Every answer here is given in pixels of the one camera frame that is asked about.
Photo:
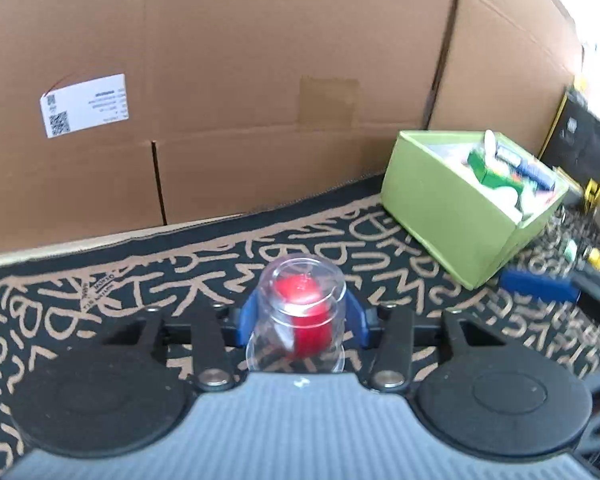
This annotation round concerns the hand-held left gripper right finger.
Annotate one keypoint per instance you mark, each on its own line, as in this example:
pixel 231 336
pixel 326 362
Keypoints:
pixel 356 322

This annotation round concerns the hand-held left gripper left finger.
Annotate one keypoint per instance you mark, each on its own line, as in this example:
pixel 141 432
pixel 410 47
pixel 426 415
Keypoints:
pixel 247 320

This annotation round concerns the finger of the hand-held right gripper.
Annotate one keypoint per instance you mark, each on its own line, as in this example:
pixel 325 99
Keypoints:
pixel 535 284

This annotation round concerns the clear plastic cup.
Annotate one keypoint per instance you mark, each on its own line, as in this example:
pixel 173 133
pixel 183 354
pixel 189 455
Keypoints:
pixel 270 285

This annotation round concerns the blue box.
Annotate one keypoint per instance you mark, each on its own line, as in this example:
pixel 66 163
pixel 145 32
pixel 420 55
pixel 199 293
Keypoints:
pixel 535 172

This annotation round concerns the green floral box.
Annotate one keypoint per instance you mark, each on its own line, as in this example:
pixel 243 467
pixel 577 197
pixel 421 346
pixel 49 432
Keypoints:
pixel 495 177

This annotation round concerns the light green box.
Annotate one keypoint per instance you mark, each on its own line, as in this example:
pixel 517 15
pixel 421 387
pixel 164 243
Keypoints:
pixel 440 210

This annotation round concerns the black case with yellow trim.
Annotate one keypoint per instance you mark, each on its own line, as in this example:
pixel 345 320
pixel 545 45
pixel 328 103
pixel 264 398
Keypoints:
pixel 580 135

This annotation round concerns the tall cardboard box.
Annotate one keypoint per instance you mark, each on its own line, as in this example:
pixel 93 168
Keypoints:
pixel 505 60

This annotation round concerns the white shipping label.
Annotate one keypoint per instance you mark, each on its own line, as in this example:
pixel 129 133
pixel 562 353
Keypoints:
pixel 82 105

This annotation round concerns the large cardboard box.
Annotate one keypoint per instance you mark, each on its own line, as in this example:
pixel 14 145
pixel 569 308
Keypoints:
pixel 205 35

